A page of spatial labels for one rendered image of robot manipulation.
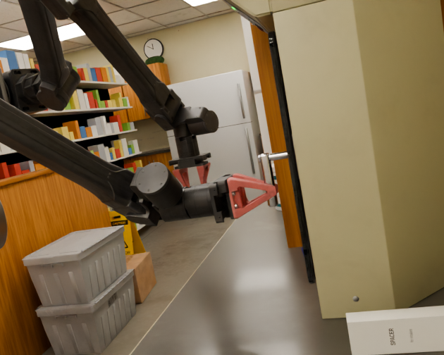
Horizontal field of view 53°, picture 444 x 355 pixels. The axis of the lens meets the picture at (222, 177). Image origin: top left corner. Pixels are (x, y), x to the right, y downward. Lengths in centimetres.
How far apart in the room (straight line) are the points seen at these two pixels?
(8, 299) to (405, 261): 258
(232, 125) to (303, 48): 504
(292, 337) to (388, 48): 45
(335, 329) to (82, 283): 225
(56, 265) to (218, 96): 349
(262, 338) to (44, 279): 235
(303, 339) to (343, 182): 24
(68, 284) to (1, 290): 38
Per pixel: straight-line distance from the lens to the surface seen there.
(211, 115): 113
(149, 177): 71
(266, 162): 72
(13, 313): 306
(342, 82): 66
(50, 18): 108
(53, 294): 298
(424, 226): 77
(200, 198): 74
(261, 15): 68
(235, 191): 73
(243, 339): 73
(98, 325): 294
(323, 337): 70
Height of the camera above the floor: 128
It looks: 8 degrees down
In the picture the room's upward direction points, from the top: 11 degrees counter-clockwise
